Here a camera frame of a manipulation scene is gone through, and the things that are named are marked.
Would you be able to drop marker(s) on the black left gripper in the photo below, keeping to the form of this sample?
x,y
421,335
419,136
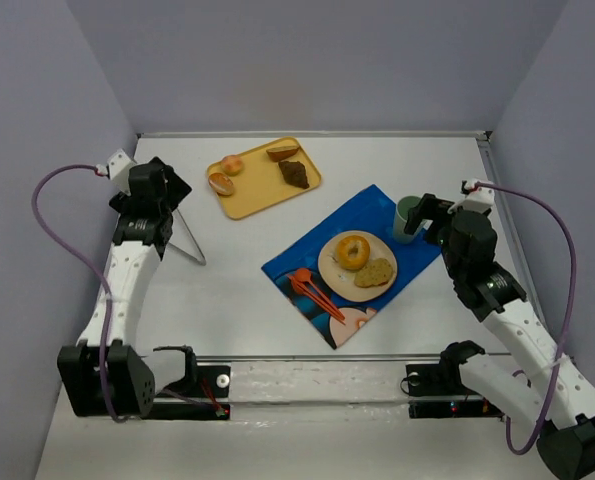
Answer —
x,y
174,187

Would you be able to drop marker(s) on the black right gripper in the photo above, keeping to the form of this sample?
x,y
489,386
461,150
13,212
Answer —
x,y
428,211

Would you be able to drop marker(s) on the green cup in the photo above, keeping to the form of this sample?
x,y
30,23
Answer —
x,y
401,219

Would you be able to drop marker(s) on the seeded oval bread slice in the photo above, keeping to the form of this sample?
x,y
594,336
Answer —
x,y
375,273

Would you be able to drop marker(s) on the metal serving tongs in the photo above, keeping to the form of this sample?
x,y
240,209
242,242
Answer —
x,y
184,242

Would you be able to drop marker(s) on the glazed yellow bagel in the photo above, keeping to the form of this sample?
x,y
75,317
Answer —
x,y
352,252

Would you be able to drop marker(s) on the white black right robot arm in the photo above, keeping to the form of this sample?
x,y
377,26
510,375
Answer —
x,y
552,396

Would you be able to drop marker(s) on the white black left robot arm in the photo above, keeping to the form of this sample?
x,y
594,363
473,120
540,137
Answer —
x,y
102,373

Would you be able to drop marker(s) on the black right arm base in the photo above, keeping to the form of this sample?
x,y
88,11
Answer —
x,y
435,390

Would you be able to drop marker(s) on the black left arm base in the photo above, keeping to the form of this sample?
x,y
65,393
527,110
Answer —
x,y
187,389

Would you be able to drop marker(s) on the round pink bread roll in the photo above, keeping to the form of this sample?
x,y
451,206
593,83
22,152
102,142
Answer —
x,y
232,165

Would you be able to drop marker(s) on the halved brown bread loaf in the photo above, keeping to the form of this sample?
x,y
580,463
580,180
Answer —
x,y
281,153

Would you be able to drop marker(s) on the blue patterned placemat cloth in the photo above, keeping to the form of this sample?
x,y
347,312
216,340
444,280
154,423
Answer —
x,y
370,210

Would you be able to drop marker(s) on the yellow plastic tray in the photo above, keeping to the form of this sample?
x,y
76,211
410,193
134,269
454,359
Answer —
x,y
261,185

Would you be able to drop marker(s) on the beige floral plate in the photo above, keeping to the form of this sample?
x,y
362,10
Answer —
x,y
341,281

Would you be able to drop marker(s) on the dark chocolate croissant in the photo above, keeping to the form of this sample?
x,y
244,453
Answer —
x,y
294,173

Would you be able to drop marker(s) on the orange plastic fork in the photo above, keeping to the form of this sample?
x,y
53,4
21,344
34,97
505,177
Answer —
x,y
318,298

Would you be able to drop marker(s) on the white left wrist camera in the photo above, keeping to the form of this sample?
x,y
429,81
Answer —
x,y
117,169

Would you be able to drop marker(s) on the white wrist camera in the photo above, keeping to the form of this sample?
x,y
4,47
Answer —
x,y
117,169
476,198

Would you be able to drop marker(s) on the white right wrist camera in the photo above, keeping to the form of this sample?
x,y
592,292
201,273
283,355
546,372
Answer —
x,y
476,198

